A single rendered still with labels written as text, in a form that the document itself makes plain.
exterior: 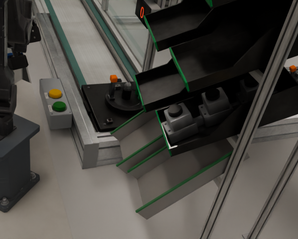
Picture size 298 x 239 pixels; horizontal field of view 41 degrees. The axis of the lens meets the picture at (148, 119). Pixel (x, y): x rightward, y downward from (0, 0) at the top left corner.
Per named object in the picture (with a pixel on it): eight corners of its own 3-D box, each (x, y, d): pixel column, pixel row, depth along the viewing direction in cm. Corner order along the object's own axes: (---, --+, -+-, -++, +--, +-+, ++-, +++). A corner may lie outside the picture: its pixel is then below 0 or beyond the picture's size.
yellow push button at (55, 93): (49, 101, 128) (50, 96, 127) (48, 94, 131) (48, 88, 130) (62, 99, 129) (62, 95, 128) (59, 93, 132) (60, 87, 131)
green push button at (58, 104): (54, 114, 123) (54, 108, 122) (51, 106, 126) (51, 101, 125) (67, 113, 125) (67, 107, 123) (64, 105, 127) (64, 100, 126)
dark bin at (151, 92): (145, 113, 92) (136, 88, 87) (136, 82, 102) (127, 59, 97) (260, 74, 91) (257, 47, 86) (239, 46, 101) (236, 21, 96)
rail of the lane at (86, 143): (82, 169, 119) (84, 142, 113) (36, 33, 182) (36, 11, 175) (99, 166, 121) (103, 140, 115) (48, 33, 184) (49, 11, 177)
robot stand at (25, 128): (-39, 190, 106) (-49, 133, 94) (0, 159, 117) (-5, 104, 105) (5, 213, 102) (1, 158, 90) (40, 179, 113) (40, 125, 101)
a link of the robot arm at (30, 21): (27, 39, 105) (31, -6, 105) (-5, 35, 104) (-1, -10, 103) (33, 45, 116) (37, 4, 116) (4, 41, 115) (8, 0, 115)
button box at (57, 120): (49, 130, 125) (50, 114, 121) (39, 92, 139) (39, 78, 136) (71, 128, 127) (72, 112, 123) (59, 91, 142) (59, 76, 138)
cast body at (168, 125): (171, 144, 83) (163, 121, 78) (164, 132, 86) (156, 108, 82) (207, 129, 84) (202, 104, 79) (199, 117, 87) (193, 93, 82)
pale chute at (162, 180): (146, 220, 92) (135, 212, 90) (137, 179, 102) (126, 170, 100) (250, 157, 85) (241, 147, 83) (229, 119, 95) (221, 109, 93)
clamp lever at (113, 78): (109, 98, 126) (112, 78, 122) (107, 94, 128) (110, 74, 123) (120, 97, 128) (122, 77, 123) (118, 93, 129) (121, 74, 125)
